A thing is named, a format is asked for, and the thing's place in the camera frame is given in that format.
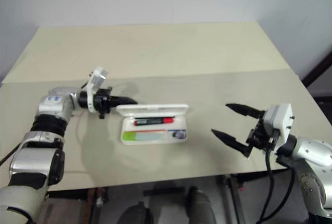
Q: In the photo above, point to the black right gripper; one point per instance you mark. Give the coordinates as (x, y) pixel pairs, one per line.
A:
(262, 138)

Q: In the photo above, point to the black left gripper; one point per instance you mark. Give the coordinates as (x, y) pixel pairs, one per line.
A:
(103, 102)

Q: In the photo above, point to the white plastic pencil case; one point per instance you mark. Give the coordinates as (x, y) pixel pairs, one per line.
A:
(153, 108)

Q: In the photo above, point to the red and black marker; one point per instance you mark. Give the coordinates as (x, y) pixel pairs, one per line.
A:
(153, 122)

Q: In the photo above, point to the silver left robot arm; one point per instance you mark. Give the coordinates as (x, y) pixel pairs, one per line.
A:
(31, 156)

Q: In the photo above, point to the rusty metal table leg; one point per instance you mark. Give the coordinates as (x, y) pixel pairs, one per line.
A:
(93, 208)
(234, 200)

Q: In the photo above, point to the silver metal clamp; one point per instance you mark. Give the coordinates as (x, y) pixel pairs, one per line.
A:
(99, 200)

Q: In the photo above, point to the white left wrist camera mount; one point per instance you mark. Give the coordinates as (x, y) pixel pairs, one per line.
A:
(94, 81)

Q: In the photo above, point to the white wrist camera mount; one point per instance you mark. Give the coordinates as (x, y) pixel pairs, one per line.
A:
(94, 81)
(282, 120)

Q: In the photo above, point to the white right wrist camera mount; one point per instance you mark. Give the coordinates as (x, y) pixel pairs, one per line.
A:
(282, 120)

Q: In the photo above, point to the dark brown post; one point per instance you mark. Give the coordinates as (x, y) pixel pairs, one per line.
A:
(317, 72)

